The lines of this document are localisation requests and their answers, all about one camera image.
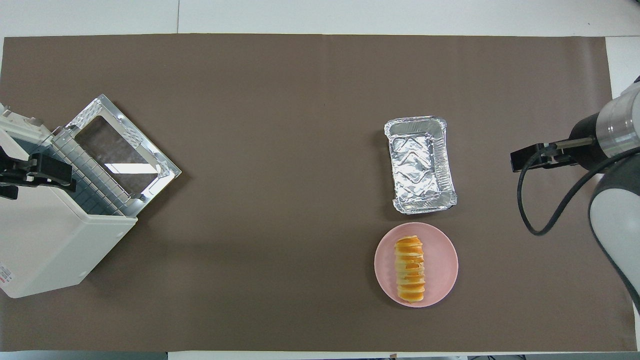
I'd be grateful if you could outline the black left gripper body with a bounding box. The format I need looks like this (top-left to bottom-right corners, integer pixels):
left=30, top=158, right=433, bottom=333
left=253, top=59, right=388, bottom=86
left=0, top=156, right=37, bottom=187

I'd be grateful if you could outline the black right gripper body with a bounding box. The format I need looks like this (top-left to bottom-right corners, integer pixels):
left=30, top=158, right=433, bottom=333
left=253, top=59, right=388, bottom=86
left=565, top=114, right=608, bottom=171

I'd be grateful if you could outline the aluminium foil tray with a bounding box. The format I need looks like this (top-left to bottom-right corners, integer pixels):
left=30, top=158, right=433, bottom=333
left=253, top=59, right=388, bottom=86
left=384, top=116, right=458, bottom=215

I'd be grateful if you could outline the sliced golden bread loaf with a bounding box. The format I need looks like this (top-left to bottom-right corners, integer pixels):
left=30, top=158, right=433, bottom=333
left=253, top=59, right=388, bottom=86
left=394, top=235, right=426, bottom=304

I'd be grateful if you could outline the cream toaster oven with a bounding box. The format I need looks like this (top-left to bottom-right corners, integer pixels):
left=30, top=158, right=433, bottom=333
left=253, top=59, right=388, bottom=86
left=0, top=102, right=139, bottom=299

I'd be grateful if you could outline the glass oven door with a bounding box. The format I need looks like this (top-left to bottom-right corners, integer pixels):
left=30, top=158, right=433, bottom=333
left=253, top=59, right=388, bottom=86
left=65, top=94, right=182, bottom=203

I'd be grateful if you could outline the pink round plate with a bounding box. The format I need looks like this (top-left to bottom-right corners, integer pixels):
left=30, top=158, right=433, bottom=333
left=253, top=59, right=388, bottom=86
left=374, top=222, right=459, bottom=308

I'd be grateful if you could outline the brown table mat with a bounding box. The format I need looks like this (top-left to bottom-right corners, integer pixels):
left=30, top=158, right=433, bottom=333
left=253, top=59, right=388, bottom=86
left=0, top=34, right=638, bottom=353

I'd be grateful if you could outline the metal oven wire rack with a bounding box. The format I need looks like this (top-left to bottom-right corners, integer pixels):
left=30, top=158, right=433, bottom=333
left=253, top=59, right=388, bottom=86
left=50, top=127, right=137, bottom=217

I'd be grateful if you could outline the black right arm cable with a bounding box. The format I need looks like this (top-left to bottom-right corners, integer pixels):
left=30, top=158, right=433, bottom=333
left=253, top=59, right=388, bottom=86
left=516, top=145, right=640, bottom=237

